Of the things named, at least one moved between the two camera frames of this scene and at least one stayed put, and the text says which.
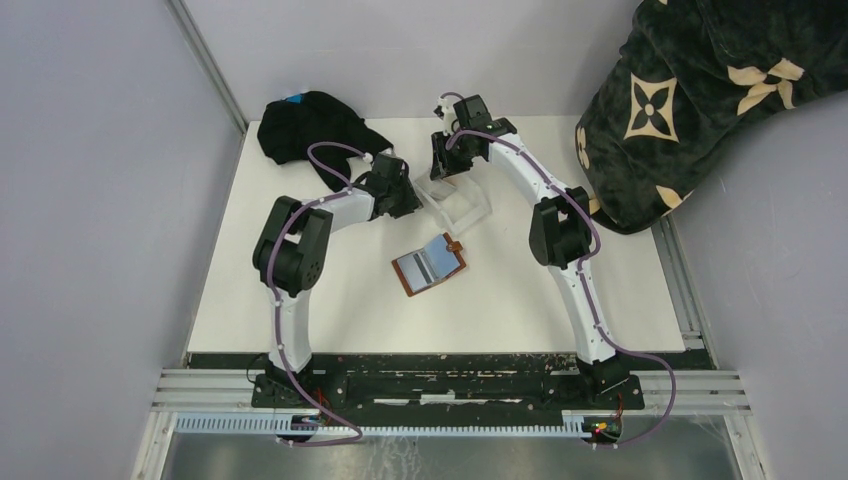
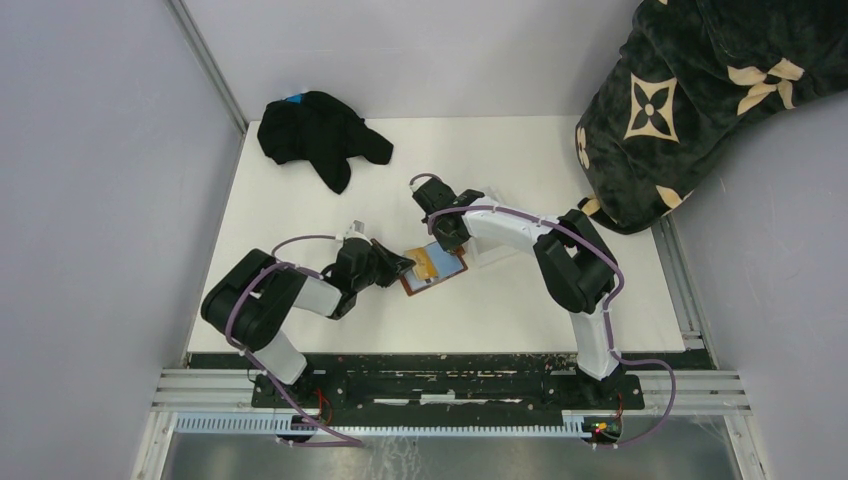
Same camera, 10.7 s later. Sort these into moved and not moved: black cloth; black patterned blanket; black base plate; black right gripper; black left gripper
Moved: black right gripper; black left gripper
Not moved: black cloth; black patterned blanket; black base plate
